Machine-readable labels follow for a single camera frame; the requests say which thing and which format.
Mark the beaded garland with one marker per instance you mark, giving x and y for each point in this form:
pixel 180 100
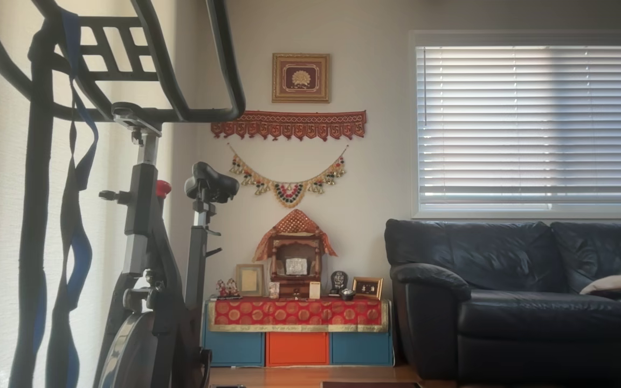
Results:
pixel 288 194

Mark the wooden shrine with canopy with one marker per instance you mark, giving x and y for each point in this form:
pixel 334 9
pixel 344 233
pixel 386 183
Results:
pixel 294 253

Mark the dark idol plaque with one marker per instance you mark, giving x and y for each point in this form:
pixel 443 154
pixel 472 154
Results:
pixel 338 281

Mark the white card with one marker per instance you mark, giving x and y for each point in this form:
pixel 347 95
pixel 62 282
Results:
pixel 315 290

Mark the small dark bowl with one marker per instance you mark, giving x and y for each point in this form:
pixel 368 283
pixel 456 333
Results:
pixel 347 294

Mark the red gold patterned cloth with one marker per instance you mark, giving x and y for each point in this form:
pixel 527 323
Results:
pixel 297 313

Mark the small figurines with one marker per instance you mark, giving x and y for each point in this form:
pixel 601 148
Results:
pixel 227 289

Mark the blue and orange cabinet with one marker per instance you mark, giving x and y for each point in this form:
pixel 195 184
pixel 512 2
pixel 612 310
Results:
pixel 297 350

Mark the black exercise bike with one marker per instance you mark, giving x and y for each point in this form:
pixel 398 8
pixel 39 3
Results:
pixel 149 226

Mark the sheer white curtain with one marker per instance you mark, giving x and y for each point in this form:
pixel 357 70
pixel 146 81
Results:
pixel 108 161

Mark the black leather sofa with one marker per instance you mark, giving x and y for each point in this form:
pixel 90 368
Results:
pixel 504 302

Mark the white window blind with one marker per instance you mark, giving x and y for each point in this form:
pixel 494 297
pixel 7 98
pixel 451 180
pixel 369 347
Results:
pixel 531 124

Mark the red embroidered wall hanging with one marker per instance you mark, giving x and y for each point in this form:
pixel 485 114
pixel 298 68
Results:
pixel 289 124

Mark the pale picture frame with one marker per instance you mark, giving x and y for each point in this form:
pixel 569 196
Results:
pixel 249 280

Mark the small gold picture frame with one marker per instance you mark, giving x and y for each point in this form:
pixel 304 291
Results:
pixel 367 288

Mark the gold framed wall picture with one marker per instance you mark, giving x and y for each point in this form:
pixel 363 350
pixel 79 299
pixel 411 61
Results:
pixel 301 78

